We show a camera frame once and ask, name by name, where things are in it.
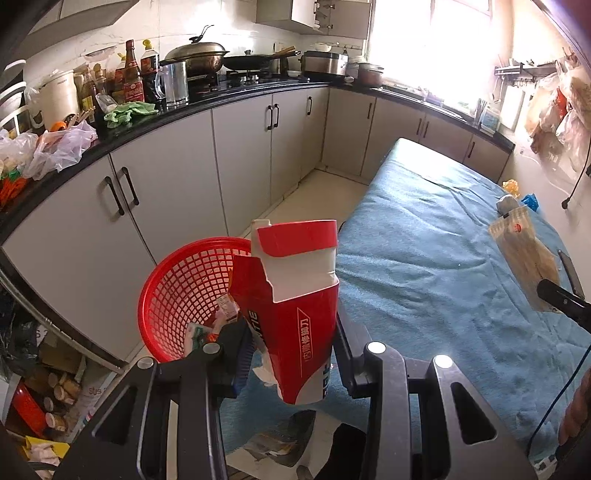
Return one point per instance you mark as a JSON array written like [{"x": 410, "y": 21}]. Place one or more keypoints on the dark red snack bag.
[{"x": 226, "y": 312}]

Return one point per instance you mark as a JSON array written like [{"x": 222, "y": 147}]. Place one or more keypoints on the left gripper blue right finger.
[{"x": 426, "y": 420}]

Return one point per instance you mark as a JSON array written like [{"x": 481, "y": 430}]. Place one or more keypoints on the red label sauce bottle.
[{"x": 132, "y": 80}]

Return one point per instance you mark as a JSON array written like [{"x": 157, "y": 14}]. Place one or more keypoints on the red plastic mesh basket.
[{"x": 183, "y": 289}]

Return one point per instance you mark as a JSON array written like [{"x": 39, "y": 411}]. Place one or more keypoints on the hanging plastic bags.
[{"x": 558, "y": 118}]

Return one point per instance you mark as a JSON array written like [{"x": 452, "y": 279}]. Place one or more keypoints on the green cloth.
[{"x": 124, "y": 113}]

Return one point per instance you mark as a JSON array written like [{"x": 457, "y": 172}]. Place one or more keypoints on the white rice cooker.
[{"x": 58, "y": 97}]

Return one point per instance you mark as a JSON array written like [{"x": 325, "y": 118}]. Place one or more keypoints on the black frying pan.
[{"x": 256, "y": 62}]

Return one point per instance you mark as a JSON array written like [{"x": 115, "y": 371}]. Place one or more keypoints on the person's right hand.
[{"x": 576, "y": 413}]

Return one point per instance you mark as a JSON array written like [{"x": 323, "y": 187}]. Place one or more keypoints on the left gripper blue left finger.
[{"x": 126, "y": 437}]

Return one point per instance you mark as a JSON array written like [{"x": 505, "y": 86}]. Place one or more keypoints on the dark sauce bottle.
[{"x": 149, "y": 66}]

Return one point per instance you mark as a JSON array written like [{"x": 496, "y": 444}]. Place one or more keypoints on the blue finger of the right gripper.
[{"x": 569, "y": 304}]

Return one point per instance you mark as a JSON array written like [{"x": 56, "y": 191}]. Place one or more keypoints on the lidded steel wok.
[{"x": 200, "y": 58}]

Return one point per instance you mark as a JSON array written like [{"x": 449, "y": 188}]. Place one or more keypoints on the steel kettle on counter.
[{"x": 172, "y": 77}]

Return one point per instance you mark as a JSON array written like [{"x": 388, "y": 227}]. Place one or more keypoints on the teal cartoon tissue pack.
[{"x": 194, "y": 337}]

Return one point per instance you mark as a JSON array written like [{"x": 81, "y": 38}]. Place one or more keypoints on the brown pot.
[{"x": 370, "y": 75}]

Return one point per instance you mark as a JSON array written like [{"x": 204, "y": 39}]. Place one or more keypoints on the red white torn carton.
[{"x": 287, "y": 290}]

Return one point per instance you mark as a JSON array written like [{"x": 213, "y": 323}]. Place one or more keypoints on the yellow plastic bag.
[{"x": 512, "y": 187}]

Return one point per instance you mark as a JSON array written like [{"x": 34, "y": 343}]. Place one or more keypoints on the counter plastic bags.
[{"x": 31, "y": 156}]

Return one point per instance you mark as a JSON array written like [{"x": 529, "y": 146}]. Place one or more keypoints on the blue plastic bag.
[{"x": 531, "y": 201}]

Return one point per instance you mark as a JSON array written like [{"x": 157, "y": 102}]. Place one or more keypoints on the blue tablecloth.
[{"x": 417, "y": 265}]

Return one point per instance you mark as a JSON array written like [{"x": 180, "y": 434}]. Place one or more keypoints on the silver rice cooker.
[{"x": 324, "y": 63}]

